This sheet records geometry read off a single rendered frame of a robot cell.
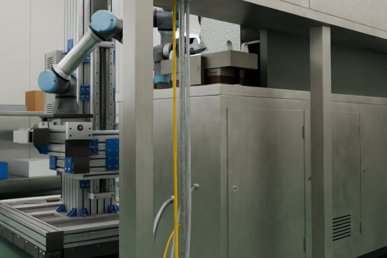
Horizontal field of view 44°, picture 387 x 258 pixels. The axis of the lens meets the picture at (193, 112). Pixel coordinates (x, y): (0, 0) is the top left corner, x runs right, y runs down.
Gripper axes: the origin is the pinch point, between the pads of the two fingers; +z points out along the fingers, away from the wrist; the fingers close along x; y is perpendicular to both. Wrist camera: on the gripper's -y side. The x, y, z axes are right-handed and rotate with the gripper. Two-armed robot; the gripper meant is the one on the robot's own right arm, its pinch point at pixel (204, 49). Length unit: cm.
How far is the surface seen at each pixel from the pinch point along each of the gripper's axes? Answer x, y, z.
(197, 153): -26, -44, 22
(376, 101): 95, -22, 34
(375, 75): 95, -8, 34
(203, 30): -0.3, 8.6, -0.5
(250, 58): -8.1, -8.2, 33.5
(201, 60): -21.6, -8.7, 20.1
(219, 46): -0.2, 0.0, 9.7
